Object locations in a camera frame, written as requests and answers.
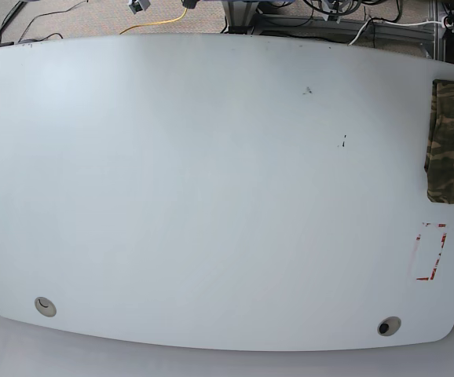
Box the camouflage t-shirt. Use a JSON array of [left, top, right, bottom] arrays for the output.
[[424, 80, 454, 204]]

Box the right table grommet hole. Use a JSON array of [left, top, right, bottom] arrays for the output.
[[377, 317, 401, 337]]

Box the table grommet hole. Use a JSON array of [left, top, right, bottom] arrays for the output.
[[377, 317, 401, 337], [35, 297, 57, 317]]

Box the red tape rectangle marking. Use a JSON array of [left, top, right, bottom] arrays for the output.
[[409, 222, 449, 281]]

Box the left table grommet hole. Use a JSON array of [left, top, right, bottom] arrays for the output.
[[35, 297, 57, 317]]

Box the aluminium frame stand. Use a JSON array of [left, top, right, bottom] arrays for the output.
[[222, 1, 447, 61]]

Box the yellow cable on floor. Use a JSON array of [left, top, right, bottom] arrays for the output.
[[119, 5, 191, 35]]

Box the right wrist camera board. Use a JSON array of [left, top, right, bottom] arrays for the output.
[[127, 0, 151, 14]]

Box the white cable on floor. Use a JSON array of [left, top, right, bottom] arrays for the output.
[[348, 16, 444, 46]]

